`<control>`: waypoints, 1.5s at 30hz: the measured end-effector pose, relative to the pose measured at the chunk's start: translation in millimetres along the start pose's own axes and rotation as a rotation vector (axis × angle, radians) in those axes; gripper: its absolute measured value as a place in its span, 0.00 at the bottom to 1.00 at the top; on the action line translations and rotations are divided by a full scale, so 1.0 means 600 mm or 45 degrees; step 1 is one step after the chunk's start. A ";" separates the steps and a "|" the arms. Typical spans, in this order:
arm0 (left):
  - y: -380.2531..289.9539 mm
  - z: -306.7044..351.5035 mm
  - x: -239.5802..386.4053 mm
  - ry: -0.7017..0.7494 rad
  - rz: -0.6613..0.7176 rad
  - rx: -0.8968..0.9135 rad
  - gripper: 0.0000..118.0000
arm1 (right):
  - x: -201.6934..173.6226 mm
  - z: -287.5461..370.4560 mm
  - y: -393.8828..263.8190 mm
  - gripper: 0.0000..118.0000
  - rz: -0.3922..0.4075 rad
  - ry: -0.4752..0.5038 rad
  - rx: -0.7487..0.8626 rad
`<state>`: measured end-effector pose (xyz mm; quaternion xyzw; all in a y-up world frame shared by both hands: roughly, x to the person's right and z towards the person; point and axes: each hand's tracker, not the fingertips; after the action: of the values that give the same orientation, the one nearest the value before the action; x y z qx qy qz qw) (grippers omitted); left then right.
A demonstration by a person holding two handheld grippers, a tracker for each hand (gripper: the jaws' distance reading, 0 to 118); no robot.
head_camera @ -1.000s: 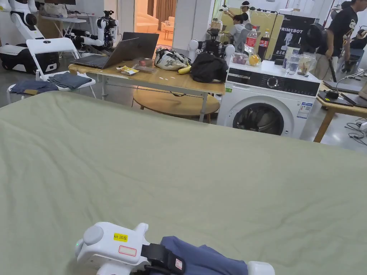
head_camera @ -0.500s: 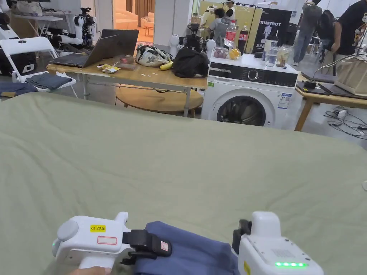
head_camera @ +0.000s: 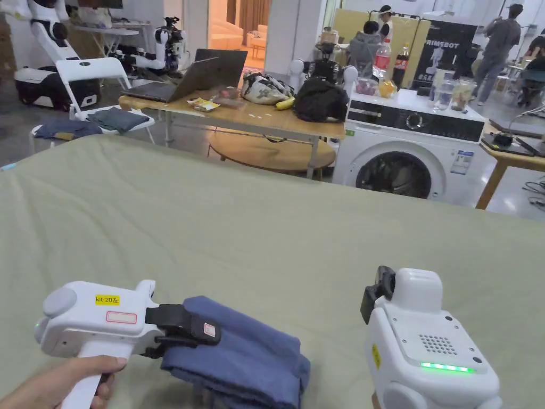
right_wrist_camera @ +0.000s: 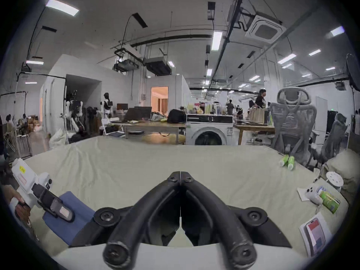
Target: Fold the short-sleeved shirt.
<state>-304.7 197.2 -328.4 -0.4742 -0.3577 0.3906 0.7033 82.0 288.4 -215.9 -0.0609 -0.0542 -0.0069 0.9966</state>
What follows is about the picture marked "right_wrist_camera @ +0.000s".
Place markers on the white paper sheet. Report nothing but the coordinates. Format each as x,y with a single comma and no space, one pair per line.
305,235

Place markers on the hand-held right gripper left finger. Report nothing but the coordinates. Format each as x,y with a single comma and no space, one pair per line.
157,207

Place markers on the blue garment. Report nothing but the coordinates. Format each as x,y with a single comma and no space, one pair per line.
77,221

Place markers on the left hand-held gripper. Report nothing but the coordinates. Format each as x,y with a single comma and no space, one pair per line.
26,180

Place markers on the green bottle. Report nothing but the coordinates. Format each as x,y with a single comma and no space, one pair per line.
291,163
284,160

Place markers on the wooden table with laptop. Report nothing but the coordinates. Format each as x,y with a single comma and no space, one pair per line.
152,126

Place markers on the wooden table with bags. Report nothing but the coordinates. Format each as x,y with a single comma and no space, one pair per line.
254,128

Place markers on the white hand controller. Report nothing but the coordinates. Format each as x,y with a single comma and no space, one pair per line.
312,195

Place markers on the white round disc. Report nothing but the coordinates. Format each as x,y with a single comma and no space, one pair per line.
334,179

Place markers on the white washing machine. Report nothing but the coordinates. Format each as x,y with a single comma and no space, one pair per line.
209,129

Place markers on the pale green pillow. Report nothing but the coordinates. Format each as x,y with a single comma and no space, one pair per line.
344,164

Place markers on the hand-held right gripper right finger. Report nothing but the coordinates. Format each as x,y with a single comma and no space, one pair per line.
205,207

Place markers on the person's left hand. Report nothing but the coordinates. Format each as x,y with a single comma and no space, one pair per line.
19,209

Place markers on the green box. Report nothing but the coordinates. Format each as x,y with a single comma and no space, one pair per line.
329,201

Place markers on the grey mesh office chair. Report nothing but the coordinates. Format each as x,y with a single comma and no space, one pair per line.
334,139
292,119

